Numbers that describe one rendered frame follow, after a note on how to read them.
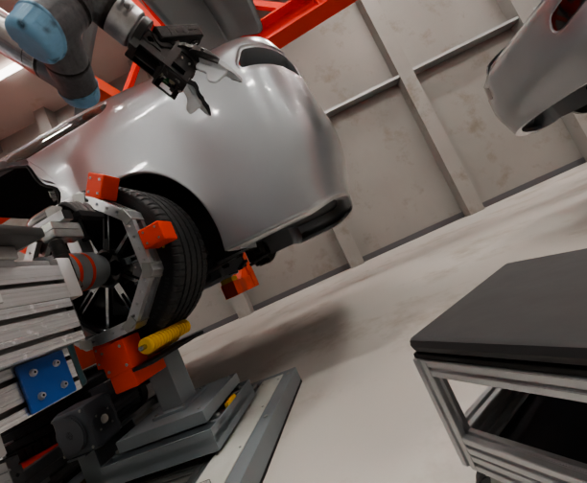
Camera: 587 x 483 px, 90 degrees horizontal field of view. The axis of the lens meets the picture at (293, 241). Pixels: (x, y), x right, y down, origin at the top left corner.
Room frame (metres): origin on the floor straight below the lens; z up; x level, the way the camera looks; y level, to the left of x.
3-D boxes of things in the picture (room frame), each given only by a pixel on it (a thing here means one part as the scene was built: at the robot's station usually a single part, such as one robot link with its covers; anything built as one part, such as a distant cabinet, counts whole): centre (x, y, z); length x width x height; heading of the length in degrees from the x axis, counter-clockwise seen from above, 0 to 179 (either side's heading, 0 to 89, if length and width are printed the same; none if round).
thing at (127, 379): (1.12, 0.73, 0.48); 0.16 x 0.12 x 0.17; 168
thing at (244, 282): (3.45, 0.80, 0.69); 0.52 x 0.17 x 0.35; 168
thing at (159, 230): (1.02, 0.43, 0.85); 0.09 x 0.08 x 0.07; 78
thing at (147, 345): (1.16, 0.60, 0.51); 0.29 x 0.06 x 0.06; 168
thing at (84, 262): (1.01, 0.75, 0.85); 0.21 x 0.14 x 0.14; 168
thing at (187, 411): (1.25, 0.70, 0.32); 0.40 x 0.30 x 0.28; 78
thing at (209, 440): (1.25, 0.73, 0.13); 0.50 x 0.36 x 0.10; 78
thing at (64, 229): (0.85, 0.61, 0.93); 0.09 x 0.05 x 0.05; 168
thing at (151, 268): (1.08, 0.74, 0.85); 0.54 x 0.07 x 0.54; 78
